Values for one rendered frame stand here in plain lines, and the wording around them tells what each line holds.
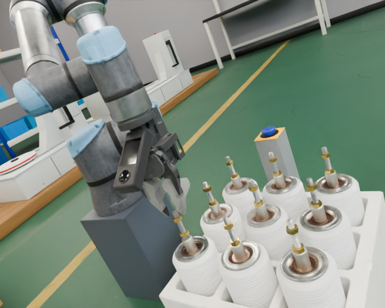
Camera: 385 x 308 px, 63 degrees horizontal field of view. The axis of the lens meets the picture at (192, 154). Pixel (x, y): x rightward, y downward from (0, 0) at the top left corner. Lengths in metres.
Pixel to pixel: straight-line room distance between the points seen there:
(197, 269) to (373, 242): 0.33
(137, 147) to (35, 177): 1.91
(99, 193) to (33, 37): 0.40
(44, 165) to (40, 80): 1.83
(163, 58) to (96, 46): 3.59
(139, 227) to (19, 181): 1.59
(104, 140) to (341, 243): 0.58
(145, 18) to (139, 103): 5.97
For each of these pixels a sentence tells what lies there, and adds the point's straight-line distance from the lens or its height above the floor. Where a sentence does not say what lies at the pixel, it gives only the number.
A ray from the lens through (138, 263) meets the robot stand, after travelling 0.93.
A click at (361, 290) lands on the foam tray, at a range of 0.62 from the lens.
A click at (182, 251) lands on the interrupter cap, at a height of 0.25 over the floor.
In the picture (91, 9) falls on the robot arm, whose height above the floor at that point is 0.80.
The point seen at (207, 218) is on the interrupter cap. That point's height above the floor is 0.25.
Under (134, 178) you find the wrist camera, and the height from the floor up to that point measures 0.47.
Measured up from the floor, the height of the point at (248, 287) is 0.22.
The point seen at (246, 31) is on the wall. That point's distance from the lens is 5.70.
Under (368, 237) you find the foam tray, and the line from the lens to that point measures 0.71.
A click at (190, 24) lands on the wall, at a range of 6.06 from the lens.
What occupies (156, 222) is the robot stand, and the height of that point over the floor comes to 0.22.
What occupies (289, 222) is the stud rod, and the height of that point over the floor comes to 0.34.
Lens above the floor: 0.64
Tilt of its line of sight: 19 degrees down
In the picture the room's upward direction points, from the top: 23 degrees counter-clockwise
